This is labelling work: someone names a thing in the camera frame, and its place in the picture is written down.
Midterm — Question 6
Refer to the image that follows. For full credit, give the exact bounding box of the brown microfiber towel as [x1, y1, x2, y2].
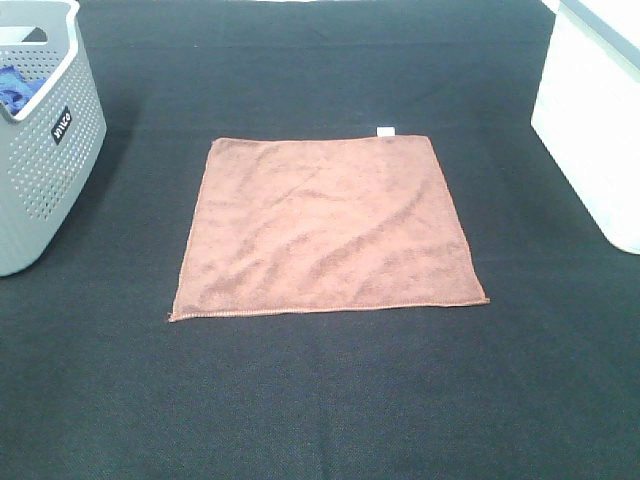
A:
[170, 135, 488, 322]

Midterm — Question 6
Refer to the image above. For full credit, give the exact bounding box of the grey perforated laundry basket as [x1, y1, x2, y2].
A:
[1, 1, 107, 276]

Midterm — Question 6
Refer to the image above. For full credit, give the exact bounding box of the white plastic bin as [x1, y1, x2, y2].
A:
[531, 1, 639, 254]

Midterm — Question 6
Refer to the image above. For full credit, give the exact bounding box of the blue towel in basket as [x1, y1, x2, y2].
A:
[1, 66, 45, 115]

